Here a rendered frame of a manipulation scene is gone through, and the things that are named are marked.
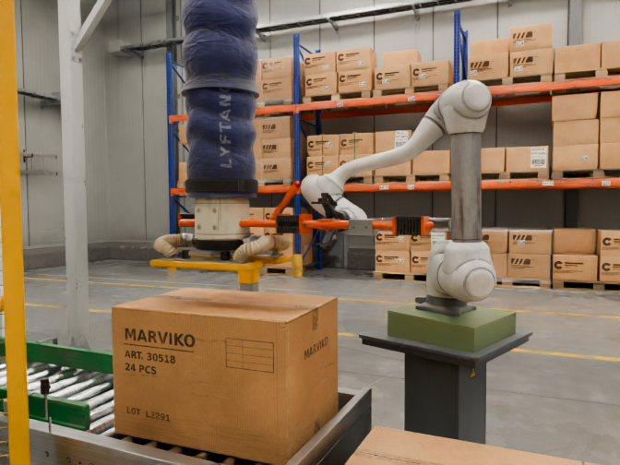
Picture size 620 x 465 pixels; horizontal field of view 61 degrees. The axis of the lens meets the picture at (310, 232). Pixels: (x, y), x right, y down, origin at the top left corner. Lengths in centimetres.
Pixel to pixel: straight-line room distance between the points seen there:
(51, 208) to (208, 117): 1094
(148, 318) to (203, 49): 81
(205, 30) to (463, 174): 95
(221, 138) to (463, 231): 87
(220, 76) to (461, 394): 140
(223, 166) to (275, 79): 815
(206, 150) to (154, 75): 1140
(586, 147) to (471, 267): 682
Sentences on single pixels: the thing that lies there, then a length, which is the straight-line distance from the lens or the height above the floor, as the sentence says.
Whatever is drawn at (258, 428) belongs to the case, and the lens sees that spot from 155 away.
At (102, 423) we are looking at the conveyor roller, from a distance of 196.
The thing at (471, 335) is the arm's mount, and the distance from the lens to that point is 191.
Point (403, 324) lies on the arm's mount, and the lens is 204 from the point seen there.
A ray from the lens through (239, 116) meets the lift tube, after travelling 163.
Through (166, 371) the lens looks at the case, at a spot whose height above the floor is 77.
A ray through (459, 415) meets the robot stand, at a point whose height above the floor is 48.
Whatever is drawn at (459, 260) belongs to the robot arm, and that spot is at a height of 106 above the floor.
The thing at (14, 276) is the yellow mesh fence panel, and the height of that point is 107.
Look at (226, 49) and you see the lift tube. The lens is 163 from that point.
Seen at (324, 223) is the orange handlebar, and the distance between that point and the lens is 149.
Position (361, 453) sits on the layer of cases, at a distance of 164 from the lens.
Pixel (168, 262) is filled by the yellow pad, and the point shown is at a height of 109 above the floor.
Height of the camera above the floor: 126
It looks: 3 degrees down
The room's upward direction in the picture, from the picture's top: straight up
